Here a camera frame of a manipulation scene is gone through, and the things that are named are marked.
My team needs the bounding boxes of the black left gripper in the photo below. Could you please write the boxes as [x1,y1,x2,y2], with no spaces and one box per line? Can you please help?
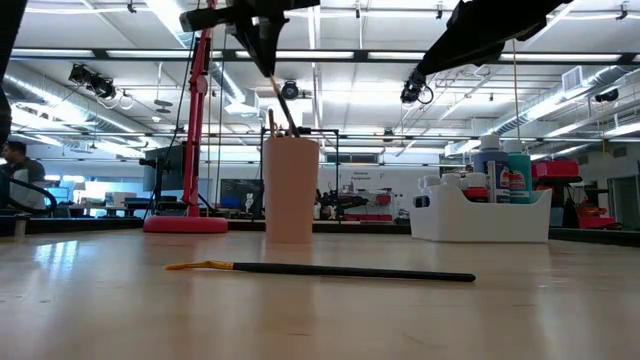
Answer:
[178,0,321,79]

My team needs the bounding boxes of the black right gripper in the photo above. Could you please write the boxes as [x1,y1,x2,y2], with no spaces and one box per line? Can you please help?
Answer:
[414,0,576,77]

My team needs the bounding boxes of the round orange bristle paintbrush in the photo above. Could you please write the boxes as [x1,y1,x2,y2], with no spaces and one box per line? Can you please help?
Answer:
[268,74,302,139]

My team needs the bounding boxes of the large purple paint bottle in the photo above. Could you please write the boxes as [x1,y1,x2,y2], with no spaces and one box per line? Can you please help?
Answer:
[472,133,511,204]

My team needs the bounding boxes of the large teal paint bottle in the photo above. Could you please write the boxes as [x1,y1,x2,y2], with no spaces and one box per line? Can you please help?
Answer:
[502,138,534,205]

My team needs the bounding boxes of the angled orange bristle paintbrush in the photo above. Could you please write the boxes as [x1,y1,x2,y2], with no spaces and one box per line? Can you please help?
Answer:
[163,259,477,284]

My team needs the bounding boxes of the black overhead rig beam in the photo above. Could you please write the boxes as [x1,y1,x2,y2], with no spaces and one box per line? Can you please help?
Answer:
[9,47,640,66]

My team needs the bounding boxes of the red desk lamp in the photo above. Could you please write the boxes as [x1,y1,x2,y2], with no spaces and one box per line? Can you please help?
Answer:
[143,0,230,235]

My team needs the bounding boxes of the dark display screen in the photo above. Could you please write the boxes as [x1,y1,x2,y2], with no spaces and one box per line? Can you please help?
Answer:
[219,178,265,212]

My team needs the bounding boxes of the tan plastic cup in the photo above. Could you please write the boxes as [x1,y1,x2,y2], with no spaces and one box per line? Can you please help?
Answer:
[262,136,321,245]

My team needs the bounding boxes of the red storage boxes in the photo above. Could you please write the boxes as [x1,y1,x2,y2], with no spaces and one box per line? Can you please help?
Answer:
[530,159,581,180]

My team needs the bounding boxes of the black monitor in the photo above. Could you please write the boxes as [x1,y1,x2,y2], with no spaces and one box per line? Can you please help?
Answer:
[142,144,187,192]

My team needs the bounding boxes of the white plastic bin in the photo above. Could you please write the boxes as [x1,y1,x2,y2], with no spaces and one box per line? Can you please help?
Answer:
[409,183,553,245]

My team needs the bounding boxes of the red toolbox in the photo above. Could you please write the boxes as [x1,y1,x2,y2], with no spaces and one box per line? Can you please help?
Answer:
[577,199,619,230]

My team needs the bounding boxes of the person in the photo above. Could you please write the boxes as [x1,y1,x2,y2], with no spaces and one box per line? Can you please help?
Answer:
[0,140,49,212]

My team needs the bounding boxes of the black arm base cable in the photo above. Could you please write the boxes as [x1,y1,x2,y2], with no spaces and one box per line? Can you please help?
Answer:
[0,177,59,217]

